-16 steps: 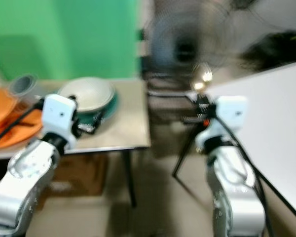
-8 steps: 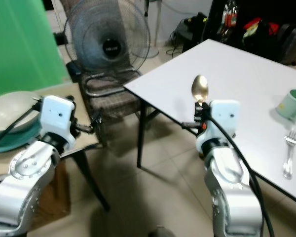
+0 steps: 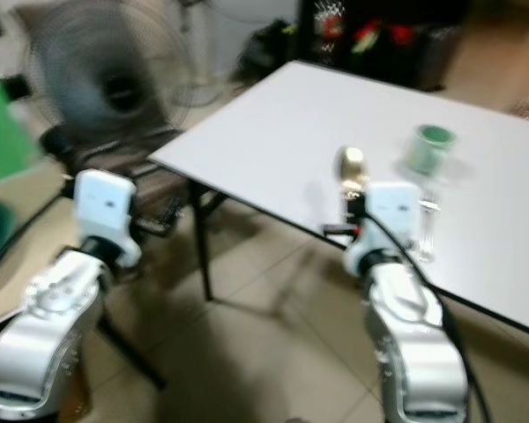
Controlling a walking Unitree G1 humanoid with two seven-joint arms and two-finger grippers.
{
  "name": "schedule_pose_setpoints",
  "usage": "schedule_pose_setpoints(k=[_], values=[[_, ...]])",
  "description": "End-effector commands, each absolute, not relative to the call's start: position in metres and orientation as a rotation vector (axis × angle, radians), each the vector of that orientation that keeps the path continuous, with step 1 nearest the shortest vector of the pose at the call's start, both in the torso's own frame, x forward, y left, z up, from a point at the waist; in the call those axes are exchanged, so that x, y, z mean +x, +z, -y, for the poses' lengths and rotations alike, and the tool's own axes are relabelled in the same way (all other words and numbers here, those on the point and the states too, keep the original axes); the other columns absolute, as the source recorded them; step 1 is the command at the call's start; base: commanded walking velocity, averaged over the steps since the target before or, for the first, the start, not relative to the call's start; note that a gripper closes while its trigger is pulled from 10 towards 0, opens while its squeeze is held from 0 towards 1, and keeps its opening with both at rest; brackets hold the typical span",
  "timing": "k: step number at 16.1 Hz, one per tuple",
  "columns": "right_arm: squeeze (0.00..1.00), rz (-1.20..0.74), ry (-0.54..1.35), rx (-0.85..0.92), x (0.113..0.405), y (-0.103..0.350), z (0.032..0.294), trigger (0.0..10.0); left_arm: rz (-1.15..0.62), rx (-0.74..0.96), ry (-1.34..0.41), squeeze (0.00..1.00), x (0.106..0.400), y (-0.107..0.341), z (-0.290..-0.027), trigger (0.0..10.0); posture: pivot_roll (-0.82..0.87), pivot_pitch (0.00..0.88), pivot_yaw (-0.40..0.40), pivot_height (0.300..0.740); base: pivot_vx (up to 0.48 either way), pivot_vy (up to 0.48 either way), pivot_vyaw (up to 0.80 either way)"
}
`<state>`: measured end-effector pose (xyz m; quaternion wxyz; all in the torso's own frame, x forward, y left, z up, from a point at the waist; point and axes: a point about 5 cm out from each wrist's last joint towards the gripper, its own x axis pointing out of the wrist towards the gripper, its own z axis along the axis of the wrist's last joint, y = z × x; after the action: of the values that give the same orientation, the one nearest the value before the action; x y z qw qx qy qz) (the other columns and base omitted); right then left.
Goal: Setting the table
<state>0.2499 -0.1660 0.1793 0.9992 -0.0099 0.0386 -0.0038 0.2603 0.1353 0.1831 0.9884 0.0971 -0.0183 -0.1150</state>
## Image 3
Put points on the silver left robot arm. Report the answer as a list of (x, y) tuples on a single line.
[(35, 335)]

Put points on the green ceramic cup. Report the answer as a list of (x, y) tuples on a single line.
[(428, 150)]

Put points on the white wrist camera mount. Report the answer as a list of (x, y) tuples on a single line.
[(392, 211), (106, 207)]

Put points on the black cabinet with red decorations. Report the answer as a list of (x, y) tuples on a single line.
[(379, 40)]

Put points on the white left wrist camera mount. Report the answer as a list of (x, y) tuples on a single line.
[(106, 207)]

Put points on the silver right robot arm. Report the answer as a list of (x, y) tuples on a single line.
[(414, 344)]

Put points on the black bag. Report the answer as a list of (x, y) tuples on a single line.
[(269, 53)]

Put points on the white table with black legs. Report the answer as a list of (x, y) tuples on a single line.
[(282, 141)]

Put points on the beige side table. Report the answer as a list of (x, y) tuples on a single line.
[(26, 238)]

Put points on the grey standing fan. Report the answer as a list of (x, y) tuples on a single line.
[(115, 79)]

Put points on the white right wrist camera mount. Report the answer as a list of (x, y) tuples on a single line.
[(392, 211)]

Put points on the green backdrop cloth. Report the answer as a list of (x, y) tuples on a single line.
[(4, 132)]

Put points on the gold metal spoon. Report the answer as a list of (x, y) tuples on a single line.
[(351, 167)]

